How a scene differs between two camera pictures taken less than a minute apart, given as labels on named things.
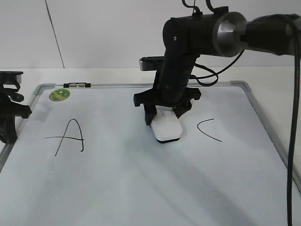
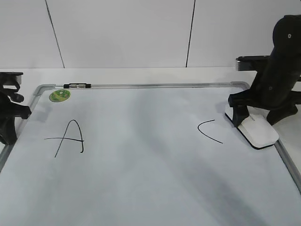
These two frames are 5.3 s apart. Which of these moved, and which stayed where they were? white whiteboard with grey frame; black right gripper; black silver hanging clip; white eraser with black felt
Moved: white eraser with black felt; black right gripper
Stayed: white whiteboard with grey frame; black silver hanging clip
